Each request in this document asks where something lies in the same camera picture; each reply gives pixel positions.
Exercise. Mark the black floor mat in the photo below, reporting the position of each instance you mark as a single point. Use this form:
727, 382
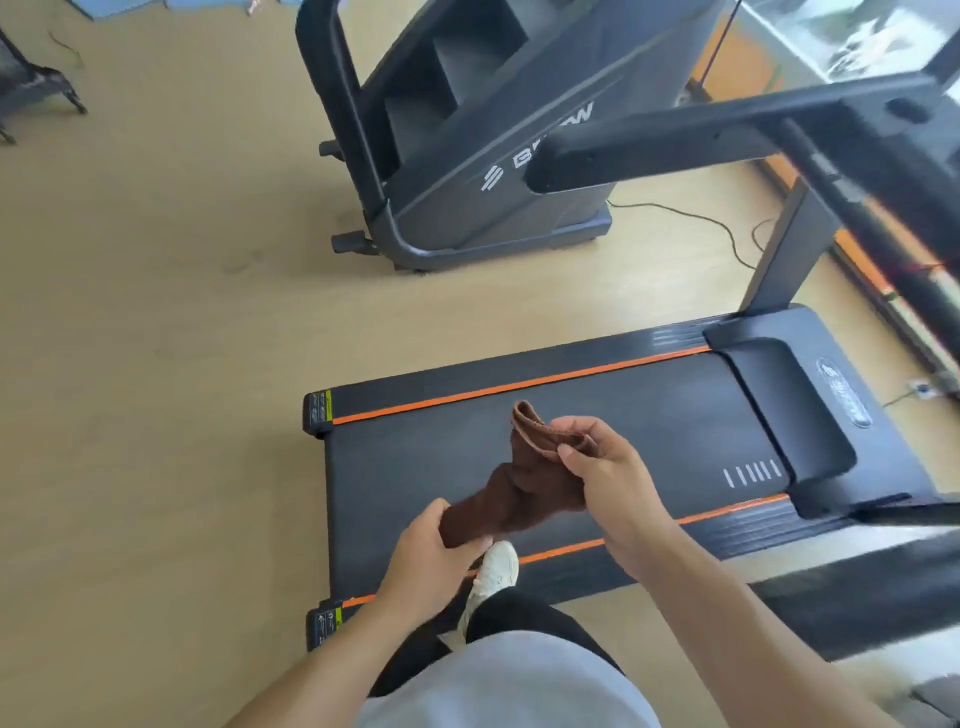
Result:
862, 592

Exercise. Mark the person's right forearm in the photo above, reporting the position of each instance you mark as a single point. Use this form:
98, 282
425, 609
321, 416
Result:
750, 637

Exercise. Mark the blue floor mat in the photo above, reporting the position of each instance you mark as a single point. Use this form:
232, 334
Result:
120, 6

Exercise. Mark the person's right hand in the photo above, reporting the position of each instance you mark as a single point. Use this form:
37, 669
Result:
622, 502

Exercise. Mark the person's left thumb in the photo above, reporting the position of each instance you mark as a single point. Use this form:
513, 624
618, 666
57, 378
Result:
471, 552

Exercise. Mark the white wall socket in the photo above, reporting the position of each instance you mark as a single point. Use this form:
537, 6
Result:
922, 389

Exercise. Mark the person's left hand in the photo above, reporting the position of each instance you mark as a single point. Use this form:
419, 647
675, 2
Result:
420, 570

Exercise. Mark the person's right thumb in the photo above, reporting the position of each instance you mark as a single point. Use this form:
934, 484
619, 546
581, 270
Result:
574, 462

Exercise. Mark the black treadmill with orange stripes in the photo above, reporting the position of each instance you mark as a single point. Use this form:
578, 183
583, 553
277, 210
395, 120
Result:
465, 457

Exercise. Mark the black exercise machine frame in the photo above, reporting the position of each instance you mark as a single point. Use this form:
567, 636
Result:
34, 82

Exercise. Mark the brown cloth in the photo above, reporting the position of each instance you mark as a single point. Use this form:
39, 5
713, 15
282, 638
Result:
525, 487

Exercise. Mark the person's left forearm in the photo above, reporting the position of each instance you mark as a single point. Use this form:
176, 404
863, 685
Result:
322, 667

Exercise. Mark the black trousers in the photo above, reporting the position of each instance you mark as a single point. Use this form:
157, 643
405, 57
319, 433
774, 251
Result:
517, 611

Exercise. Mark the dark grey stair climber machine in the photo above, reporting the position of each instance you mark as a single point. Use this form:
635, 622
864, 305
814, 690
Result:
480, 135

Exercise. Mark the white sneaker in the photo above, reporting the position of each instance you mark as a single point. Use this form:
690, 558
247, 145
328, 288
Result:
495, 574

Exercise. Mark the white shirt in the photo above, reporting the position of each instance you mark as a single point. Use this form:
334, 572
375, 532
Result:
510, 690

